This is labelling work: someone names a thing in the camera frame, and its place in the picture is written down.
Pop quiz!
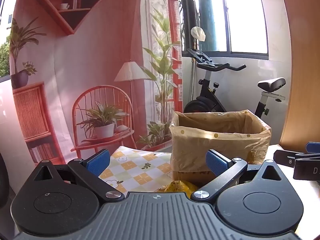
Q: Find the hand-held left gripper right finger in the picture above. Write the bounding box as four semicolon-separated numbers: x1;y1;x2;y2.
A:
191;149;282;202

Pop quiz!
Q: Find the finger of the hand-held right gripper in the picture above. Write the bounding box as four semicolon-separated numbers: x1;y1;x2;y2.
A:
273;149;320;167
306;142;320;154

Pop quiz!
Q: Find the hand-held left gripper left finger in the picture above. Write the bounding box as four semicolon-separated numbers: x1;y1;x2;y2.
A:
32;149;125;203

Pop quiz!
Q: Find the brown cardboard box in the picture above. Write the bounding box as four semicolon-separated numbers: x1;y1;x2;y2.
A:
171;110;270;183

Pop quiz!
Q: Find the yellow snack packet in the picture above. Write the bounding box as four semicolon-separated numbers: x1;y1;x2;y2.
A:
160;181;199;193

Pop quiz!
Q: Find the translucent dotted plastic liner bag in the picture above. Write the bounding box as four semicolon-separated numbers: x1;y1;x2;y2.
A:
169;109;272;173

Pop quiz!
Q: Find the checkered flower tablecloth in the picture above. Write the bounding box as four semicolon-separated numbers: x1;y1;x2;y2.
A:
99;145;175;193

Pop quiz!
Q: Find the black exercise bike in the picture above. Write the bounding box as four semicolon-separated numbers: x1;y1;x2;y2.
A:
184;48;286;119

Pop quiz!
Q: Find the wooden panel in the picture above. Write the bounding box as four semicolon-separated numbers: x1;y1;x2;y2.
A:
279;0;320;153

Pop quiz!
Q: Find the printed room backdrop cloth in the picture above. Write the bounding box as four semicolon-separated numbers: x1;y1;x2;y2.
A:
10;0;183;164

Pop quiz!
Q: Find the white cloth on bike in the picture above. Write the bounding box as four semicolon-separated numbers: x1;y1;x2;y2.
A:
191;27;206;42

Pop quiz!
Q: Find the large bright window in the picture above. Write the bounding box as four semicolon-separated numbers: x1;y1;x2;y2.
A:
180;0;269;60

